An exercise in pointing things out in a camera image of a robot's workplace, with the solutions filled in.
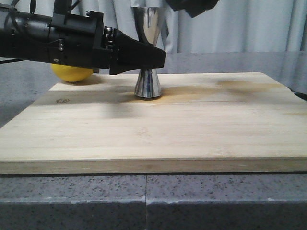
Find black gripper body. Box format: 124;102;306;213
48;11;116;69
166;0;219;17

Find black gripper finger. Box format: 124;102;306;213
133;8;154;45
109;29;166;75

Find silver double jigger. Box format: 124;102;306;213
132;7;165;100

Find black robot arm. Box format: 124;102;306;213
0;0;166;75

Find yellow lemon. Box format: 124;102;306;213
50;64;93;82

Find grey curtain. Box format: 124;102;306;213
72;0;307;53

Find wooden cutting board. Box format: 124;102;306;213
0;72;307;174

